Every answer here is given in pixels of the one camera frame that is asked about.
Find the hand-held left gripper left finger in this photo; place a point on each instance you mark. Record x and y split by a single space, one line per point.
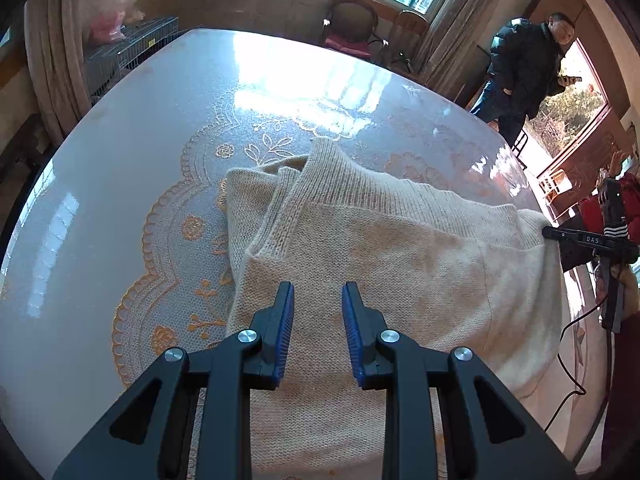
285 335

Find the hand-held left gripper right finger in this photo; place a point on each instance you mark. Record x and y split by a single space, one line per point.
351 340

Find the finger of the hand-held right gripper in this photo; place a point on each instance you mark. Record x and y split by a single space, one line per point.
575 237

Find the beige knit sweater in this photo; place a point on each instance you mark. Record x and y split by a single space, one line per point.
400 270

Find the person's right forearm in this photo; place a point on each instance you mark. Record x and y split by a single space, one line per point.
622 390

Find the white metal chair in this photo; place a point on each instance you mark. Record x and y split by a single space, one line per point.
556 185

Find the black slatted chair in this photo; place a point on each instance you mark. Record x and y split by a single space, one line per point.
521 145

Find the white tablecloth with orange flowers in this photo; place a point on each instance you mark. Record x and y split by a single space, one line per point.
125 135

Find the plain wooden armchair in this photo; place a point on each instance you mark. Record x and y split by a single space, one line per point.
407 30

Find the wooden armchair with red cushion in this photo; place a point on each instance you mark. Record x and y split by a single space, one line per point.
350 45

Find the pink plastic bag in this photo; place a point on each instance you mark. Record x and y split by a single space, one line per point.
107 25

